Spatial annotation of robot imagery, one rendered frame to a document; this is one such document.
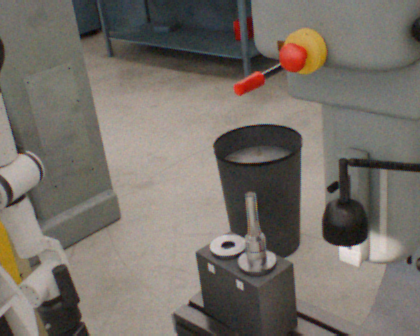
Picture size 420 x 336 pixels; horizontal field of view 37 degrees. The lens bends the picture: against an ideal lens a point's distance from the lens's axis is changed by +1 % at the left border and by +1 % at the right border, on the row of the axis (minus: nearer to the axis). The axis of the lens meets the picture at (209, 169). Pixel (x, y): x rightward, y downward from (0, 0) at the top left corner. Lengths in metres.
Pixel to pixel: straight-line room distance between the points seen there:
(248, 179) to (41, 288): 1.86
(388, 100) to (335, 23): 0.17
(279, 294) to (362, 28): 0.81
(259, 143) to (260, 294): 2.17
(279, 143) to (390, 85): 2.57
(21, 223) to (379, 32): 0.88
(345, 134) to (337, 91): 0.10
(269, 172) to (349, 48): 2.30
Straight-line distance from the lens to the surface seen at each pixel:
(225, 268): 1.49
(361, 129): 1.06
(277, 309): 1.51
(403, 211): 1.10
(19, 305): 1.34
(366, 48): 0.85
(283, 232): 3.37
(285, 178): 3.20
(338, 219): 0.99
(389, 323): 1.70
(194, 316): 1.66
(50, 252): 1.50
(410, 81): 0.95
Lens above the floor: 2.02
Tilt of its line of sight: 27 degrees down
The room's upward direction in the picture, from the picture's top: 8 degrees counter-clockwise
